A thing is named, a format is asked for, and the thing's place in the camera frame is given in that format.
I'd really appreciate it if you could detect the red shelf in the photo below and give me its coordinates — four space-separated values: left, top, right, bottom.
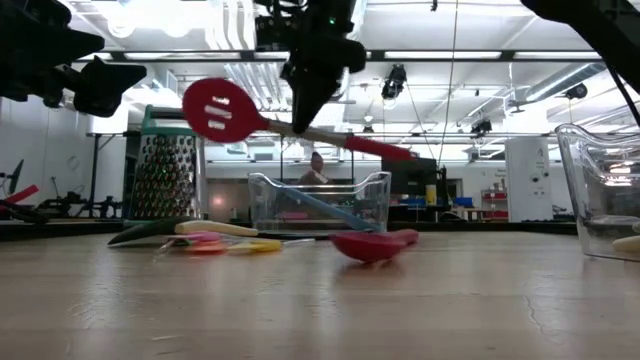
480 188 509 220

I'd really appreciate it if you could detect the black overhead frame bar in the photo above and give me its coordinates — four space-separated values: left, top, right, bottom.
72 48 604 63

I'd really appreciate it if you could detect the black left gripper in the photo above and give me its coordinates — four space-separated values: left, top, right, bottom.
0 0 148 118

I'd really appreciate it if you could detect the thin black hanging cable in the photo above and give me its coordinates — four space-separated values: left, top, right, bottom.
437 0 460 169

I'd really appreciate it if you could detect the black monitor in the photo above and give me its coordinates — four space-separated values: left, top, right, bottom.
380 157 439 197

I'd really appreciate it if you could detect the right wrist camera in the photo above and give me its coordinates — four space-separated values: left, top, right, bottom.
254 12 302 52

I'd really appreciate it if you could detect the person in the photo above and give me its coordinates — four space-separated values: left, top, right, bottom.
298 151 334 186

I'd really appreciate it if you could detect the black floor equipment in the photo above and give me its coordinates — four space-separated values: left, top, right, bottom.
37 189 124 220

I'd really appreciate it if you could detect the black metal stand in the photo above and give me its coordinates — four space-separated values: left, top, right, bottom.
85 130 132 220

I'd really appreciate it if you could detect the teal steel box grater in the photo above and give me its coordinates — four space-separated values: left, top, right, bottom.
123 104 208 230

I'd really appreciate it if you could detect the blue plastic spoon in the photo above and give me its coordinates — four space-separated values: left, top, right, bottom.
269 177 384 233

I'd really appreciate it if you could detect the large clear plastic bin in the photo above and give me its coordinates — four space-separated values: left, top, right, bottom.
554 123 640 264

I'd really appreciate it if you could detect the red and black tool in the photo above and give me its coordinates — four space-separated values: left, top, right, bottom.
0 183 51 225

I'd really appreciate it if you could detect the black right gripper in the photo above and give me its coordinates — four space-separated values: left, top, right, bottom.
280 0 368 134

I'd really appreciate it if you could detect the small clear plastic bin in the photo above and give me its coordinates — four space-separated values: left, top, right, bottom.
248 171 393 234

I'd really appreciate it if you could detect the red slotted spatula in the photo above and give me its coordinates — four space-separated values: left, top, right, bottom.
182 77 417 163

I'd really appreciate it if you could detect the white cabinet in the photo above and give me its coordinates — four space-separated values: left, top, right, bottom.
504 137 554 223

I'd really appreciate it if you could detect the green handled knife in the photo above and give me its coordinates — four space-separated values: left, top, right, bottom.
107 216 201 246

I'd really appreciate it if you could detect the black aluminium table frame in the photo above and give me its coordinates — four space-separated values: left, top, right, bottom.
0 218 579 242

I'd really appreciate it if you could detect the black tilted screen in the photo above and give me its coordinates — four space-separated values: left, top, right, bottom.
0 158 25 197

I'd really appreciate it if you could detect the pink silicone brush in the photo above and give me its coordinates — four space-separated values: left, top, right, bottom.
167 230 224 246

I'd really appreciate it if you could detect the yellow silicone brush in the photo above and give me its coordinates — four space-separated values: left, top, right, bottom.
227 238 316 255

